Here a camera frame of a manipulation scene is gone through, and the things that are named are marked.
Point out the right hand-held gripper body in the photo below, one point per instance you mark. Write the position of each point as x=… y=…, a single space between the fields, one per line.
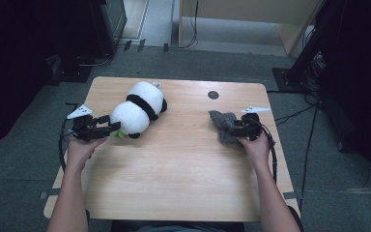
x=253 y=125

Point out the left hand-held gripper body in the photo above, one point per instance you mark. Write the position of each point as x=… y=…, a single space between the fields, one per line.
x=83 y=127

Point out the grey fuzzy cloth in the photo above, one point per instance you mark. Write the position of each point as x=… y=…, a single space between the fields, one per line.
x=222 y=121

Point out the panda plush toy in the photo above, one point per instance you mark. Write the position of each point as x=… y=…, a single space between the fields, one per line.
x=130 y=117

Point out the person's left hand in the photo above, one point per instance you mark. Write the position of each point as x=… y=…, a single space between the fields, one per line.
x=79 y=151

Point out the person's right hand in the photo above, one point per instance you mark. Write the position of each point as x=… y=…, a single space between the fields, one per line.
x=259 y=150

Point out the round dark table grommet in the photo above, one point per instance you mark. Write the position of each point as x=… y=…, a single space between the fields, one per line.
x=213 y=94

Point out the black flat stand base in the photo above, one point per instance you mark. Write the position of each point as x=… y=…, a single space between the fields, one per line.
x=74 y=74

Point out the black metal stand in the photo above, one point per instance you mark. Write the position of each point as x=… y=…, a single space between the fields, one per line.
x=286 y=80

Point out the black equipment cabinet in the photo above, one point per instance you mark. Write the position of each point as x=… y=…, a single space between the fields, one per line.
x=109 y=25

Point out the person's dark clothing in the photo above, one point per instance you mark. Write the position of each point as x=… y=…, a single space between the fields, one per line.
x=174 y=229

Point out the light wooden desk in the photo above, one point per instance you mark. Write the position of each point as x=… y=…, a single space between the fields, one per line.
x=238 y=6

